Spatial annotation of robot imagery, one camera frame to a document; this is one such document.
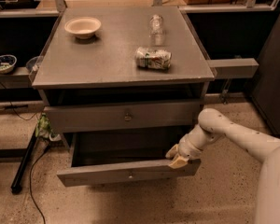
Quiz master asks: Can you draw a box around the black floor cable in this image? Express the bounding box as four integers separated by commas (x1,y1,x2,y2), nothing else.
28,145,50,224

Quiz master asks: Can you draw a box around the crushed green white can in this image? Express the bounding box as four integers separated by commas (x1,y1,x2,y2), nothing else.
134,47,172,70

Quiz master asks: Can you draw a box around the clear glass bowl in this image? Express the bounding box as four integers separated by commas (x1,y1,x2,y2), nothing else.
25,56,43,73

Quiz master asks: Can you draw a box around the black pole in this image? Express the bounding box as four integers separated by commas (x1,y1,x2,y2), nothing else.
10,133,36,194

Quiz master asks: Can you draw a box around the beige bowl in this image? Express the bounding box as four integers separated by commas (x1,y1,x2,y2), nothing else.
64,17,102,39

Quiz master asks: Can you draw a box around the grey side shelf block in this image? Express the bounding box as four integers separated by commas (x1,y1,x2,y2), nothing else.
207,58,259,79

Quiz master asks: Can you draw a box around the grey left counter shelf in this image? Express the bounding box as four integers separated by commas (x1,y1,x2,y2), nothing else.
0,67,31,90

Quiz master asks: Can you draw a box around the grey top drawer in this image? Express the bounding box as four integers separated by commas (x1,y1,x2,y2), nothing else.
45,100,201,133

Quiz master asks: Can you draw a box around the green white bag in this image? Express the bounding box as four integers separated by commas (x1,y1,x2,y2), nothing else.
35,113,61,142

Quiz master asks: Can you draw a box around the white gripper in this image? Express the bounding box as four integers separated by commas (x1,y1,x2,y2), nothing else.
165,125,222,169

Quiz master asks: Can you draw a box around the grey drawer cabinet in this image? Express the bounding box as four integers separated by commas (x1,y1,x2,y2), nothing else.
31,6,216,183

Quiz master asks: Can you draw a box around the clear plastic bottle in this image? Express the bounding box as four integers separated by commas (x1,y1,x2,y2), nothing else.
149,14,163,46

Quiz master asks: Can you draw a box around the grey drawer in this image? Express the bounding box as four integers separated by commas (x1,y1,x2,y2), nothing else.
57,126,201,187
45,100,201,133

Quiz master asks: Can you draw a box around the blue patterned bowl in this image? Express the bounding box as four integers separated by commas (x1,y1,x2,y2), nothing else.
0,54,17,74

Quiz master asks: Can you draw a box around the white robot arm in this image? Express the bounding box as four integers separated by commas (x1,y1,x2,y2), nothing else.
166,108,280,224

